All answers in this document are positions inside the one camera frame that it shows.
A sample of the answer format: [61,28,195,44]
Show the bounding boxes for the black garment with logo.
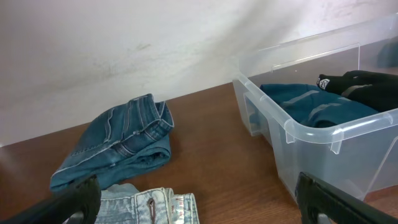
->
[317,70,397,112]

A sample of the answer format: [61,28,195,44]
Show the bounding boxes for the blue garment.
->
[260,84,378,128]

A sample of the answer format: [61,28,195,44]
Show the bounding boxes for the light blue folded jeans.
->
[95,184,200,224]

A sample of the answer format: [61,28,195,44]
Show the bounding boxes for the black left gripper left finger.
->
[1,175,101,224]

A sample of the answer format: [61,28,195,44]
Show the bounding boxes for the clear plastic storage bin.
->
[233,14,397,200]

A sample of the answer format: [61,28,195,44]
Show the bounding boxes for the dark blue folded jeans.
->
[50,94,175,192]

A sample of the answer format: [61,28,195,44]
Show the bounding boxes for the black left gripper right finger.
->
[295,172,397,224]

